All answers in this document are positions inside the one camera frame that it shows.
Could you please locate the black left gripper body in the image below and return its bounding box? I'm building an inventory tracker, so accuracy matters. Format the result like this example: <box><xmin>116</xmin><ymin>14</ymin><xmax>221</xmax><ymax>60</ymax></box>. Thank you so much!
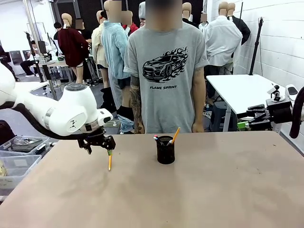
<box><xmin>77</xmin><ymin>129</ymin><xmax>116</xmax><ymax>153</ymax></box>

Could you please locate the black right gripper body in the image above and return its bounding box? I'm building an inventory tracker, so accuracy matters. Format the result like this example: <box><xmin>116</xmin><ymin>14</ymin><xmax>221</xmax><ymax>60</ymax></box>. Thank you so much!
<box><xmin>265</xmin><ymin>96</ymin><xmax>294</xmax><ymax>124</ymax></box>

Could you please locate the person's tattooed right forearm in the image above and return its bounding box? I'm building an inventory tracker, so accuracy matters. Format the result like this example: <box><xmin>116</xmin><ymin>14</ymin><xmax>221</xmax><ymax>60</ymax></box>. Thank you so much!
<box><xmin>129</xmin><ymin>75</ymin><xmax>146</xmax><ymax>129</ymax></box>

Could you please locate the person's left forearm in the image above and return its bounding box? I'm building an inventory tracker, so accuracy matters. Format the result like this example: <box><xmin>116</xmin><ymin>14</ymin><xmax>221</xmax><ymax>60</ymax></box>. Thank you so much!
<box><xmin>192</xmin><ymin>67</ymin><xmax>206</xmax><ymax>124</ymax></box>

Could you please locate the black mesh pen holder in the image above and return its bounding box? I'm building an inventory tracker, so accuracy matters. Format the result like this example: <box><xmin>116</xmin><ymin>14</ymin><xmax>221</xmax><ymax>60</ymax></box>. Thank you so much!
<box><xmin>156</xmin><ymin>135</ymin><xmax>176</xmax><ymax>165</ymax></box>

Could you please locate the person's right hand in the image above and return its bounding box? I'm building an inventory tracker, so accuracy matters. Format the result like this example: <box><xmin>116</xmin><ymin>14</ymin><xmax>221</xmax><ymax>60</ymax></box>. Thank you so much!
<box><xmin>133</xmin><ymin>123</ymin><xmax>146</xmax><ymax>134</ymax></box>

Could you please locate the person's left hand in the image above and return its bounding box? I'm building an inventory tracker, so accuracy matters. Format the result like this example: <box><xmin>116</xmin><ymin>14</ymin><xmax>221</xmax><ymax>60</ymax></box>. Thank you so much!
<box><xmin>191</xmin><ymin>121</ymin><xmax>206</xmax><ymax>133</ymax></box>

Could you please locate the white table with tripod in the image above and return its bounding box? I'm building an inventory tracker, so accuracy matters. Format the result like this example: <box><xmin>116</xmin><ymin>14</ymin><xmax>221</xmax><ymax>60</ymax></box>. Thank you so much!
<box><xmin>206</xmin><ymin>74</ymin><xmax>288</xmax><ymax>133</ymax></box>

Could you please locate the black tripod stand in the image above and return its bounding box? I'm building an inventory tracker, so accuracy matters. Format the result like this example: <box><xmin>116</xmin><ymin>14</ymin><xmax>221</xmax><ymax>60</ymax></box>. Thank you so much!
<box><xmin>248</xmin><ymin>16</ymin><xmax>265</xmax><ymax>76</ymax></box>

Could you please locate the clear bin with tools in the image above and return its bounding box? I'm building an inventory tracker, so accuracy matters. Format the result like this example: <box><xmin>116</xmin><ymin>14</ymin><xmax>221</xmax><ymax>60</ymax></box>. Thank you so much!
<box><xmin>0</xmin><ymin>135</ymin><xmax>51</xmax><ymax>158</ymax></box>

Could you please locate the person in gray T-shirt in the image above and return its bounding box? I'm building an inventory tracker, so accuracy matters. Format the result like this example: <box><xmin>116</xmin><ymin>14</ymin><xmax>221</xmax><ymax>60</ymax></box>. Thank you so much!
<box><xmin>123</xmin><ymin>0</ymin><xmax>210</xmax><ymax>134</ymax></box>

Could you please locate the mannequin in white shirt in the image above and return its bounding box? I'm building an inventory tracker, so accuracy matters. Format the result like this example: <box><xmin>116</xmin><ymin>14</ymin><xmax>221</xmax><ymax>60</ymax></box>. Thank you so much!
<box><xmin>204</xmin><ymin>1</ymin><xmax>243</xmax><ymax>75</ymax></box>

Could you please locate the clear plastic bin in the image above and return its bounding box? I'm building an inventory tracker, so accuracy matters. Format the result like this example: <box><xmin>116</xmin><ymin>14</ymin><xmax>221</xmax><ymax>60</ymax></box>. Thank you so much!
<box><xmin>0</xmin><ymin>154</ymin><xmax>43</xmax><ymax>190</ymax></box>

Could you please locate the mannequin in black jacket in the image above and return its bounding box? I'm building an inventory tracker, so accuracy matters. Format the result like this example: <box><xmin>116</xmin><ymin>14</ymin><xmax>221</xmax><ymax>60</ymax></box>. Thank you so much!
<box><xmin>227</xmin><ymin>2</ymin><xmax>251</xmax><ymax>46</ymax></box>

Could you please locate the background work desk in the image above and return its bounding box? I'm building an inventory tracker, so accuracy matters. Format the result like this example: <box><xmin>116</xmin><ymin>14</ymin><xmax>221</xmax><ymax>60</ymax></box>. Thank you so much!
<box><xmin>38</xmin><ymin>58</ymin><xmax>76</xmax><ymax>102</ymax></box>

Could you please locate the mannequin in cream jacket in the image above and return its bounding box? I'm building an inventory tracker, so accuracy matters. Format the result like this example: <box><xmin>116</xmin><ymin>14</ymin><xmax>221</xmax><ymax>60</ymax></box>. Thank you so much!
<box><xmin>91</xmin><ymin>10</ymin><xmax>110</xmax><ymax>89</ymax></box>

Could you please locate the mannequin in blue fleece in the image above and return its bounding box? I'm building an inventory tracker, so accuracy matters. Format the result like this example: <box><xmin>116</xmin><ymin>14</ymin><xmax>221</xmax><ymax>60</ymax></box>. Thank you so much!
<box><xmin>100</xmin><ymin>0</ymin><xmax>135</xmax><ymax>134</ymax></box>

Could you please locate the mannequin in maroon sweater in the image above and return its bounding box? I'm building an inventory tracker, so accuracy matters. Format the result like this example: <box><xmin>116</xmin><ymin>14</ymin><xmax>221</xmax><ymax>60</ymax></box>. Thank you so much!
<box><xmin>57</xmin><ymin>13</ymin><xmax>91</xmax><ymax>84</ymax></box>

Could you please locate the seated person in background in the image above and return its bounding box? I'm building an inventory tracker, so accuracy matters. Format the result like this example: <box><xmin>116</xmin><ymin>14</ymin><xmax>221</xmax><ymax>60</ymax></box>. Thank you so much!
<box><xmin>19</xmin><ymin>40</ymin><xmax>40</xmax><ymax>78</ymax></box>

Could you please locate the mannequin in red jacket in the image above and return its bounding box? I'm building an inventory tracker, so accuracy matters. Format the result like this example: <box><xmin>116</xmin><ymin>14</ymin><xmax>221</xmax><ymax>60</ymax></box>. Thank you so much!
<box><xmin>122</xmin><ymin>10</ymin><xmax>140</xmax><ymax>37</ymax></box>

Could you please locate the bare mannequin head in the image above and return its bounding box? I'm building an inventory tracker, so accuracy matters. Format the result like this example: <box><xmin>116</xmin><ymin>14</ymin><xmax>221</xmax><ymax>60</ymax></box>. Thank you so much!
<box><xmin>181</xmin><ymin>2</ymin><xmax>192</xmax><ymax>23</ymax></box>

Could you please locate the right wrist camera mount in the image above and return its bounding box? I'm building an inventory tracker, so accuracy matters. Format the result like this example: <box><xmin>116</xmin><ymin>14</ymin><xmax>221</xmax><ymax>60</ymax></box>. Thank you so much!
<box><xmin>266</xmin><ymin>85</ymin><xmax>286</xmax><ymax>103</ymax></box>

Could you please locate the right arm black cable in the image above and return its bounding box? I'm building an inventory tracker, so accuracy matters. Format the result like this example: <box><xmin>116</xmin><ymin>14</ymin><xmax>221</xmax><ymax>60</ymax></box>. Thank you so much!
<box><xmin>289</xmin><ymin>85</ymin><xmax>304</xmax><ymax>140</ymax></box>

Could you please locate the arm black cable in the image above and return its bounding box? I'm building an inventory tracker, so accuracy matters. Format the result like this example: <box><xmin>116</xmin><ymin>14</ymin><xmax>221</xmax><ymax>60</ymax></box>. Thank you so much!
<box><xmin>0</xmin><ymin>101</ymin><xmax>96</xmax><ymax>141</ymax></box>
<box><xmin>289</xmin><ymin>85</ymin><xmax>304</xmax><ymax>140</ymax></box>

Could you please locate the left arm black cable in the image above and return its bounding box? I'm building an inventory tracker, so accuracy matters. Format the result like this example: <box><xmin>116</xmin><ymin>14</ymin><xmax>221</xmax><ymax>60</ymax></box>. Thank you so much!
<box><xmin>0</xmin><ymin>101</ymin><xmax>96</xmax><ymax>141</ymax></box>

